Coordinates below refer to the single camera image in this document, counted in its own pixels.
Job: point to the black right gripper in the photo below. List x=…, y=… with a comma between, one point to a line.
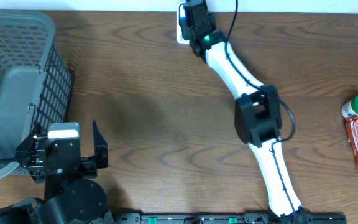
x=212, y=17

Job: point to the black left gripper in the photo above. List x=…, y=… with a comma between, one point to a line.
x=89, y=167

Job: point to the orange Top chocolate bar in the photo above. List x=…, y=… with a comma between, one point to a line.
x=352, y=132

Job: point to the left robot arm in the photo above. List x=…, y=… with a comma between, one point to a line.
x=71, y=195

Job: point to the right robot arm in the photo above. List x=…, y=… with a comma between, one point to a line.
x=257, y=118

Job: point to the white barcode scanner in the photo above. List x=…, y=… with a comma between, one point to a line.
x=180, y=39

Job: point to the grey plastic mesh basket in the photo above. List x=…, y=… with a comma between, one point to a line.
x=35, y=84

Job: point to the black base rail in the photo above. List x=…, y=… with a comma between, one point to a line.
x=247, y=218

